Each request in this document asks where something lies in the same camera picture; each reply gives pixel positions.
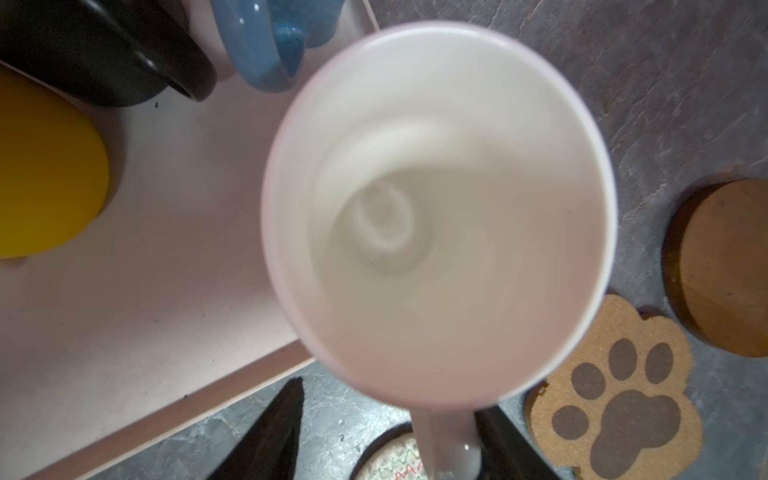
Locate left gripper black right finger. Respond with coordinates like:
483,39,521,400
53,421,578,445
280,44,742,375
474,406,559,480

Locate brown paw coaster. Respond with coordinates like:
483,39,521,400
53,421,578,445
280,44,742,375
525,294,702,479

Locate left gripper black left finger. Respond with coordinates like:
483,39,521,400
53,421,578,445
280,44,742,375
208,378,305,480

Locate white mug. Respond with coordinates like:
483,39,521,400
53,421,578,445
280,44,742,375
261,21,617,479

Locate beige woven spiral coaster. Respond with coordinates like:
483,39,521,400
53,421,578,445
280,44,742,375
352,433,428,480

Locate yellow mug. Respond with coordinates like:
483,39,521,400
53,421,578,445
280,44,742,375
1,67,110,260

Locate black mug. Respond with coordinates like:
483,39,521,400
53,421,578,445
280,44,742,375
1,0,217,107

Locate beige serving tray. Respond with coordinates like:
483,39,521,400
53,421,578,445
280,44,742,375
0,0,380,480

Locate brown round wooden coaster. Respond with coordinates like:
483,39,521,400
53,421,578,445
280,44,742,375
661,178,767,358

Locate light blue mug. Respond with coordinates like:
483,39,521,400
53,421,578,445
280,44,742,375
211,0,344,93

